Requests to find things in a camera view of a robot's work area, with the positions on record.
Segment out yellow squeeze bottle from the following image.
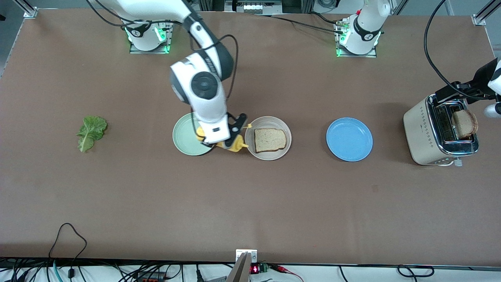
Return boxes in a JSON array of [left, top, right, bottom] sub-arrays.
[[195, 123, 253, 153]]

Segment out toasted bread slice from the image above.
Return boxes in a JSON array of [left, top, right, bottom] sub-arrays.
[[451, 109, 479, 139], [254, 128, 287, 154]]

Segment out green lettuce leaf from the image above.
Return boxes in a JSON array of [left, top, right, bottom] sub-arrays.
[[76, 116, 108, 153]]

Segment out beige plate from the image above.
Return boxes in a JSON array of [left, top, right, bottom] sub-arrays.
[[245, 116, 292, 161]]

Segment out green plate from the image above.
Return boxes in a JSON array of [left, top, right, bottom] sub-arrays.
[[173, 112, 216, 156]]

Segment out blue plate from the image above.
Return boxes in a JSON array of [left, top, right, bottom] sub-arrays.
[[326, 117, 373, 162]]

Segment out beige toaster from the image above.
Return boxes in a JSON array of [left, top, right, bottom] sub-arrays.
[[403, 93, 480, 167]]

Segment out grey device with white lights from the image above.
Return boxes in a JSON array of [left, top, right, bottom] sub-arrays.
[[225, 0, 283, 14]]

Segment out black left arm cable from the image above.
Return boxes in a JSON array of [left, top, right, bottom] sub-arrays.
[[425, 0, 454, 85]]

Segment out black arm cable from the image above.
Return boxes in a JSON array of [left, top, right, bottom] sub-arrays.
[[425, 0, 454, 85], [86, 0, 239, 99]]

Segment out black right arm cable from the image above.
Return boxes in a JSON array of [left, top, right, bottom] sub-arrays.
[[86, 0, 239, 99]]

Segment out aluminium frame corner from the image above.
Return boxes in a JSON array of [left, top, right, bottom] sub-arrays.
[[472, 0, 501, 26], [12, 0, 38, 19]]

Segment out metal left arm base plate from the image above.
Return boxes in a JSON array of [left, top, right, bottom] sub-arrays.
[[335, 22, 378, 58]]

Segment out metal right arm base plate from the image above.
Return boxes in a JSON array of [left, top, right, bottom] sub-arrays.
[[129, 12, 175, 54]]

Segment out long black cable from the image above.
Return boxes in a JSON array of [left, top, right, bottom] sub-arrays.
[[252, 13, 345, 34]]

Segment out aluminium camera mount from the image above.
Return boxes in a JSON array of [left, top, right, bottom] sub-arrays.
[[226, 249, 258, 282]]

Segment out red clip wires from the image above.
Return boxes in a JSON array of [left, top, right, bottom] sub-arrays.
[[270, 264, 305, 282]]

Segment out black cable tangle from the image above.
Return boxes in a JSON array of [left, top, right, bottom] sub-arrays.
[[0, 258, 235, 282]]

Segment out coiled black cable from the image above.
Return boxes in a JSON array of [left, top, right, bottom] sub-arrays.
[[397, 265, 435, 278]]

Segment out looped thin black cable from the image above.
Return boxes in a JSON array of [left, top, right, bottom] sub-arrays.
[[48, 223, 88, 279]]

